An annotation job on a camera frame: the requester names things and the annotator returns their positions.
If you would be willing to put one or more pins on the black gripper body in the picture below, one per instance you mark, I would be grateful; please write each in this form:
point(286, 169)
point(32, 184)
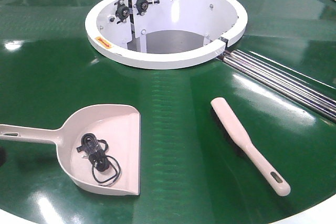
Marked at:
point(2, 156)

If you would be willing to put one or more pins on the steel rollers right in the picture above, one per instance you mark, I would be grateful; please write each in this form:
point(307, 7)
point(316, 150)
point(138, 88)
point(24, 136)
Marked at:
point(281, 81)

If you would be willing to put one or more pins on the black bearing left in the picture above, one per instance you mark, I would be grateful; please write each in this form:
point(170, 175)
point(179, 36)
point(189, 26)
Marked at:
point(122, 12)

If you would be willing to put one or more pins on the black bearing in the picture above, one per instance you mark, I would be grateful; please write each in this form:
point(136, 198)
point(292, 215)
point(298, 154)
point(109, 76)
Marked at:
point(143, 5)
point(122, 12)

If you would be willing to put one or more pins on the pink hand brush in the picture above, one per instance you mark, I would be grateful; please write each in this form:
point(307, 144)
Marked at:
point(240, 137)

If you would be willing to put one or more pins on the pink plastic dustpan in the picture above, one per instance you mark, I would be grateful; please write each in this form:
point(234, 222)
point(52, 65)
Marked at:
point(98, 147)

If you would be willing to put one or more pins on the black bearing right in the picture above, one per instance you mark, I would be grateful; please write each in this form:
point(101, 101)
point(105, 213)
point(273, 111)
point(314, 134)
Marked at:
point(143, 5)

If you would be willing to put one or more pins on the orange warning label front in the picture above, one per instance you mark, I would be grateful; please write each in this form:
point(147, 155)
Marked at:
point(103, 43)

